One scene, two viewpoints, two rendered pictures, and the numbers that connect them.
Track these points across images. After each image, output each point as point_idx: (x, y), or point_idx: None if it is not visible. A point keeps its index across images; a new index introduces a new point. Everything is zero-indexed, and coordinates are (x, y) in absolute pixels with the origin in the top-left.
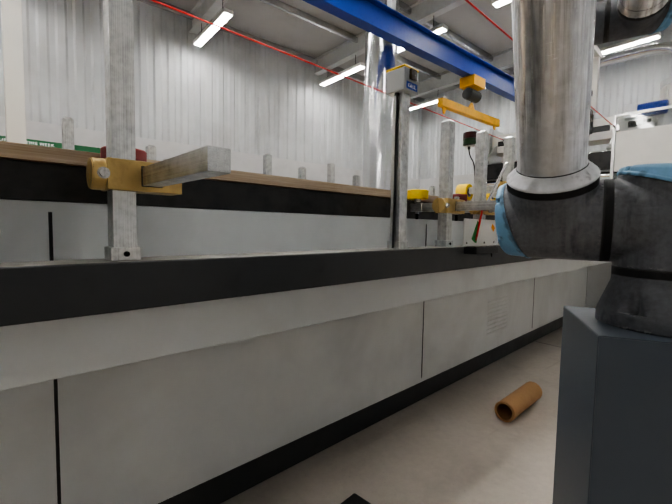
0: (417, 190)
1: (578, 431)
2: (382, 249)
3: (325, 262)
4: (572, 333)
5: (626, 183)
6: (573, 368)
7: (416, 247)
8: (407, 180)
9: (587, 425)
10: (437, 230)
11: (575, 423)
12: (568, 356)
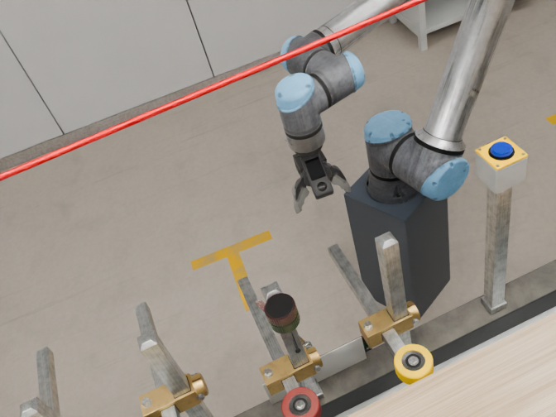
0: (422, 346)
1: (436, 226)
2: (520, 285)
3: None
4: (421, 211)
5: (412, 130)
6: (426, 218)
7: (458, 324)
8: (485, 252)
9: (443, 209)
10: (410, 339)
11: (433, 229)
12: (419, 225)
